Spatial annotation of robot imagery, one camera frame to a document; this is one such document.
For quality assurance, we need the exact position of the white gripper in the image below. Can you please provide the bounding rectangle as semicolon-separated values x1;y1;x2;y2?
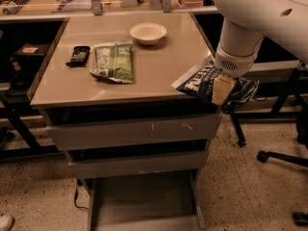
212;45;256;106

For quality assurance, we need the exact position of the blue chip bag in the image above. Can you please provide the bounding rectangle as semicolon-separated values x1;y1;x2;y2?
172;56;259;115

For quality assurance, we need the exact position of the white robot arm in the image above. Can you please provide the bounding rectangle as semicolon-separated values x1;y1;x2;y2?
212;0;308;105

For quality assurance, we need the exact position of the top grey drawer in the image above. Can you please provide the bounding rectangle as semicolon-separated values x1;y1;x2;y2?
47;114;221;151

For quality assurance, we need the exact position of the middle grey drawer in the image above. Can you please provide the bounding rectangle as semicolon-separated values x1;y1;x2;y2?
68;150;207;179

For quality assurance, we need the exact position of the green chip bag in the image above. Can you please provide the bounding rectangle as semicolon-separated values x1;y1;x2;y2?
90;40;135;84

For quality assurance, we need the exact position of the grey drawer cabinet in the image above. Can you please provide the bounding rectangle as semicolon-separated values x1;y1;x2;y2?
27;11;234;231

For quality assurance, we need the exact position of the bottom open grey drawer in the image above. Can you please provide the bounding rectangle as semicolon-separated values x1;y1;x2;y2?
87;170;205;231

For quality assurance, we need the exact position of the black office chair base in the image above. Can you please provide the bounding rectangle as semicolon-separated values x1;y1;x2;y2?
257;151;308;167

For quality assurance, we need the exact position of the black snack bar packet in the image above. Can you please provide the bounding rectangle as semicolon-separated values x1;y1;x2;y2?
66;46;90;67

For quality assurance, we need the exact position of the black caster wheel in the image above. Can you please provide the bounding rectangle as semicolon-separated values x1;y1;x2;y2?
293;212;308;226

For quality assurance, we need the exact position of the black box under desk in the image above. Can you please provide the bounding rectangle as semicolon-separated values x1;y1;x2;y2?
13;43;50;69

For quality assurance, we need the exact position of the white shoe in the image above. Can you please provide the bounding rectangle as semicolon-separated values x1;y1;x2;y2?
0;215;13;231

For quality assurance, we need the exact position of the black floor cable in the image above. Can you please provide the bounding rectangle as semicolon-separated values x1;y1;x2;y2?
73;178;90;212

